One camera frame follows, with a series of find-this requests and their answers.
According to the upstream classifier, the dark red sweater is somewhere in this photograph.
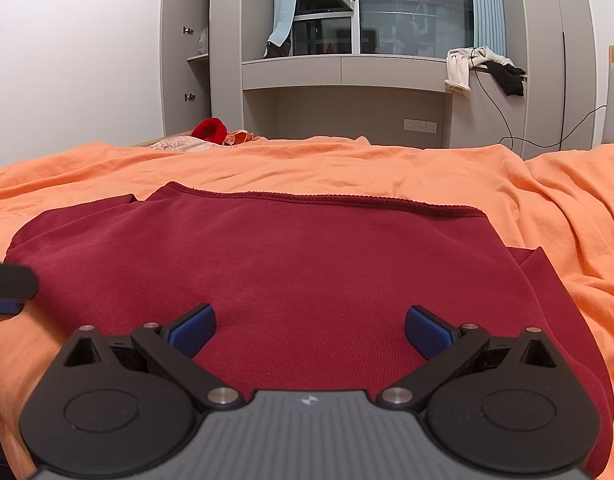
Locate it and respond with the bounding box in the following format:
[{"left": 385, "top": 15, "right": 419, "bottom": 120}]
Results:
[{"left": 3, "top": 181, "right": 614, "bottom": 480}]

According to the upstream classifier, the large window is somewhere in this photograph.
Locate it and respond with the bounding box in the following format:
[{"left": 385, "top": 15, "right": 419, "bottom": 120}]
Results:
[{"left": 291, "top": 0, "right": 477, "bottom": 57}]

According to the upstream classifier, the patterned pink pillow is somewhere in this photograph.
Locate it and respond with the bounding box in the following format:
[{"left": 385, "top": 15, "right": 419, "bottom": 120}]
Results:
[{"left": 146, "top": 135, "right": 223, "bottom": 154}]

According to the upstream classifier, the white cloth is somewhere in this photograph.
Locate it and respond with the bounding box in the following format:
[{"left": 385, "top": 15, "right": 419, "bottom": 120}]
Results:
[{"left": 444, "top": 45, "right": 509, "bottom": 99}]

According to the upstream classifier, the grey built-in desk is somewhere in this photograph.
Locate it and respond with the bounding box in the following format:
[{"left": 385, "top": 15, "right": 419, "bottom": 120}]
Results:
[{"left": 240, "top": 54, "right": 529, "bottom": 150}]

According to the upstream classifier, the grey open cabinet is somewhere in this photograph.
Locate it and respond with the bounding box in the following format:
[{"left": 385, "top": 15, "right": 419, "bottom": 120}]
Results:
[{"left": 187, "top": 0, "right": 278, "bottom": 132}]

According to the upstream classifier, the small orange cloth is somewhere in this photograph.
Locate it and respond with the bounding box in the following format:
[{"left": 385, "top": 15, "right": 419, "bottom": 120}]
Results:
[{"left": 222, "top": 128, "right": 256, "bottom": 147}]

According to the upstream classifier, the pleated light blue curtain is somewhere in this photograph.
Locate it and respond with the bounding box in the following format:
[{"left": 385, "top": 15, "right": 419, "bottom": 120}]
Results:
[{"left": 468, "top": 0, "right": 509, "bottom": 59}]

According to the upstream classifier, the black cloth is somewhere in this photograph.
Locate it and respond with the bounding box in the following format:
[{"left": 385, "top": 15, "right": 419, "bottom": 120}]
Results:
[{"left": 484, "top": 60, "right": 528, "bottom": 98}]

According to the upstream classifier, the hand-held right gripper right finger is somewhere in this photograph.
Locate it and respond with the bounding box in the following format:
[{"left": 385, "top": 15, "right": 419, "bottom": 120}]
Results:
[{"left": 376, "top": 305, "right": 563, "bottom": 409}]

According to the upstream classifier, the orange blanket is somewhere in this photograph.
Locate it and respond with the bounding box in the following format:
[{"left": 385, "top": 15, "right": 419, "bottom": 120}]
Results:
[{"left": 0, "top": 135, "right": 614, "bottom": 480}]

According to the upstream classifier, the red plush item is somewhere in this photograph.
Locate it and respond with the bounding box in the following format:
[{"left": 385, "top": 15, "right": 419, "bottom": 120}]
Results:
[{"left": 190, "top": 117, "right": 228, "bottom": 145}]

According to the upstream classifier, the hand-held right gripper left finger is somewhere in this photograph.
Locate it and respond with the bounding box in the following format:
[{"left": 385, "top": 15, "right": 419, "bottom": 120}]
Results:
[{"left": 53, "top": 303, "right": 244, "bottom": 411}]

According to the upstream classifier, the black cable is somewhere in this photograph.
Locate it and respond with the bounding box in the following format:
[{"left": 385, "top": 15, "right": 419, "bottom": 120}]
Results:
[{"left": 468, "top": 49, "right": 609, "bottom": 152}]

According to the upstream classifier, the grey tall wardrobe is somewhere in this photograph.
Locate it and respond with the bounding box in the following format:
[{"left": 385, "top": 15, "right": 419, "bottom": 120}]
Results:
[{"left": 516, "top": 0, "right": 611, "bottom": 160}]

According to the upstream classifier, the grey cabinet door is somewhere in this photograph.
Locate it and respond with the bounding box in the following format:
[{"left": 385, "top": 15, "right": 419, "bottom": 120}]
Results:
[{"left": 160, "top": 0, "right": 213, "bottom": 138}]

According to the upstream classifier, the plain light blue curtain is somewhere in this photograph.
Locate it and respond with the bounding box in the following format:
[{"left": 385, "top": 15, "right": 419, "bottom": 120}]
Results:
[{"left": 265, "top": 0, "right": 301, "bottom": 52}]

